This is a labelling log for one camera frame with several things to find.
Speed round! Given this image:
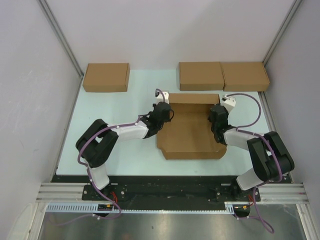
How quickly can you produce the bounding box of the aluminium corner post right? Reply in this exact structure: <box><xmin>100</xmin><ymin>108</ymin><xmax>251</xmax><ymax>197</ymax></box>
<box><xmin>262</xmin><ymin>0</ymin><xmax>304</xmax><ymax>67</ymax></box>

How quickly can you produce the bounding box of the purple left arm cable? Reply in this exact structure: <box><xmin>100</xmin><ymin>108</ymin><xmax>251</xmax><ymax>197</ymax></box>
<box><xmin>47</xmin><ymin>87</ymin><xmax>168</xmax><ymax>226</ymax></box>

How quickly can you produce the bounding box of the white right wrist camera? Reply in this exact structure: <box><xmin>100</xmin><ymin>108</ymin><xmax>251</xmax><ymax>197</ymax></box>
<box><xmin>220</xmin><ymin>95</ymin><xmax>236</xmax><ymax>113</ymax></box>

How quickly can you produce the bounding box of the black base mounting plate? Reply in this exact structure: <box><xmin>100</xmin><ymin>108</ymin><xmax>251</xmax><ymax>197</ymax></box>
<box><xmin>51</xmin><ymin>175</ymin><xmax>264</xmax><ymax>212</ymax></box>

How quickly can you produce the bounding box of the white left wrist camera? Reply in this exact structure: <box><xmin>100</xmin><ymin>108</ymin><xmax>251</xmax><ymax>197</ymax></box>
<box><xmin>155</xmin><ymin>88</ymin><xmax>170</xmax><ymax>105</ymax></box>

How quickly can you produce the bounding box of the aluminium corner post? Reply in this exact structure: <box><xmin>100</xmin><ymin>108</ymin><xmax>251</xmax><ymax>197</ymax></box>
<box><xmin>36</xmin><ymin>0</ymin><xmax>84</xmax><ymax>78</ymax></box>
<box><xmin>262</xmin><ymin>0</ymin><xmax>304</xmax><ymax>67</ymax></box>

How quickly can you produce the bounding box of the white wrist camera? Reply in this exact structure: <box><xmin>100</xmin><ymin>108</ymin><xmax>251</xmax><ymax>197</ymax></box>
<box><xmin>220</xmin><ymin>95</ymin><xmax>236</xmax><ymax>113</ymax></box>
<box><xmin>155</xmin><ymin>88</ymin><xmax>170</xmax><ymax>105</ymax></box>

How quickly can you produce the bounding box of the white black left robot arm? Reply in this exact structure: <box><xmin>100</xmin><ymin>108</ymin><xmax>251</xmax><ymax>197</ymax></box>
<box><xmin>75</xmin><ymin>101</ymin><xmax>174</xmax><ymax>200</ymax></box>

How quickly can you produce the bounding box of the cardboard box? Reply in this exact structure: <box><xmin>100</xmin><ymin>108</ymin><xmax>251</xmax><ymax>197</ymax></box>
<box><xmin>82</xmin><ymin>63</ymin><xmax>130</xmax><ymax>93</ymax></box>
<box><xmin>156</xmin><ymin>93</ymin><xmax>227</xmax><ymax>160</ymax></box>
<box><xmin>221</xmin><ymin>62</ymin><xmax>270</xmax><ymax>92</ymax></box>
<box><xmin>178</xmin><ymin>61</ymin><xmax>225</xmax><ymax>91</ymax></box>

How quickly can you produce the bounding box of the aluminium corner post left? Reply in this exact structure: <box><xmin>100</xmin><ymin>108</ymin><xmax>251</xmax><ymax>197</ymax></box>
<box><xmin>36</xmin><ymin>0</ymin><xmax>84</xmax><ymax>78</ymax></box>

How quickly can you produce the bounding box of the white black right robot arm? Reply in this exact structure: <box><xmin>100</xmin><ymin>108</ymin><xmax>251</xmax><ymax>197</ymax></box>
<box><xmin>208</xmin><ymin>103</ymin><xmax>295</xmax><ymax>201</ymax></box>

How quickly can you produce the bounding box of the white slotted cable duct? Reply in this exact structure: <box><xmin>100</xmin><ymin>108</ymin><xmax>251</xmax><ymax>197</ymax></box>
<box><xmin>45</xmin><ymin>202</ymin><xmax>250</xmax><ymax>215</ymax></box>

